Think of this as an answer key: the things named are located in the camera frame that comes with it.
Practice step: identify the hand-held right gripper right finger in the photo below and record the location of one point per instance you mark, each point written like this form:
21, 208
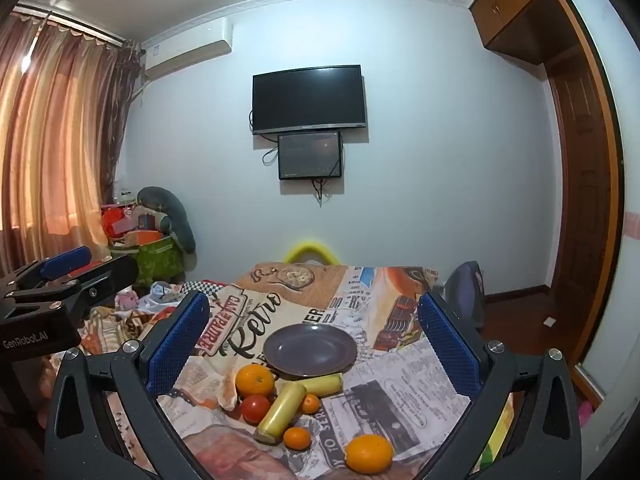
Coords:
447, 345

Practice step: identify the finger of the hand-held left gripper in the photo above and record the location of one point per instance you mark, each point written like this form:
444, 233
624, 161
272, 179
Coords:
110, 271
65, 260

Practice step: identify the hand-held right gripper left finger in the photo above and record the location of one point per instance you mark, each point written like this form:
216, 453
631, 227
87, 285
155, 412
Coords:
177, 345

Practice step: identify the large orange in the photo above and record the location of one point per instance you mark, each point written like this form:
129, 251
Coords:
255, 380
369, 454

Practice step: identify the red tomato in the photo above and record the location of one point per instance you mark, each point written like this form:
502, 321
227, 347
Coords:
255, 408

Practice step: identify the long green corn cob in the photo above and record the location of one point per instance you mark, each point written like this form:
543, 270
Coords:
280, 412

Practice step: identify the dark purple plate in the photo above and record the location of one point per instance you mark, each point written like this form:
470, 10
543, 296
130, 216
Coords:
310, 347

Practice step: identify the small tangerine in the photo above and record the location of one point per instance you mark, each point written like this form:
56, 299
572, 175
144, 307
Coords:
310, 403
297, 437

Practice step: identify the pink small toy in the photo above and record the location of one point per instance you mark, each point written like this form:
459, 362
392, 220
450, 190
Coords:
126, 300

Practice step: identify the orange flat box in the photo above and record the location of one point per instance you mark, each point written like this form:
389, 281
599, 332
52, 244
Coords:
145, 236

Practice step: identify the red gift box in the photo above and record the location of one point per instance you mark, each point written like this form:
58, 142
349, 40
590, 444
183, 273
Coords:
116, 220

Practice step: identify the dark chair back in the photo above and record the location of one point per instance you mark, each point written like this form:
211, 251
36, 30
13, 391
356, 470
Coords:
467, 292

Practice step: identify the white floor socket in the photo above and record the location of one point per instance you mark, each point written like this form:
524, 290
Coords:
550, 321

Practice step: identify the yellow table undercloth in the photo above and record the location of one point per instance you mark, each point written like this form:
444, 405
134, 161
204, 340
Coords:
502, 435

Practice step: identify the newspaper print tablecloth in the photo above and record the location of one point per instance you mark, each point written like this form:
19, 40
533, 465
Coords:
350, 300

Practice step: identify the pink orange curtain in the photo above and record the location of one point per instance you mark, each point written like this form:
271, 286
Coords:
55, 135

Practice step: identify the pink plastic toy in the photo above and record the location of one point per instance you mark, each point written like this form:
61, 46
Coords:
583, 412

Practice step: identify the yellow chair back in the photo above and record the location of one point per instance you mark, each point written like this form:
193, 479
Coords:
311, 247

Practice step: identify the brown wooden door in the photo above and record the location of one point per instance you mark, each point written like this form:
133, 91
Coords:
582, 185

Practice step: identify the white air conditioner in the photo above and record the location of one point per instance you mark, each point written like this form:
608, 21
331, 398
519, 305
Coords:
187, 50

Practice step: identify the wooden overhead cabinet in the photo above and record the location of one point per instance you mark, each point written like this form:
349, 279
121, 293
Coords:
520, 10

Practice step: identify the small black wall monitor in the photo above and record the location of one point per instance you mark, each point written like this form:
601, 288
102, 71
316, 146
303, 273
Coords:
310, 156

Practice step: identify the large black wall television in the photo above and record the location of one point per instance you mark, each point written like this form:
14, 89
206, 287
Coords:
309, 99

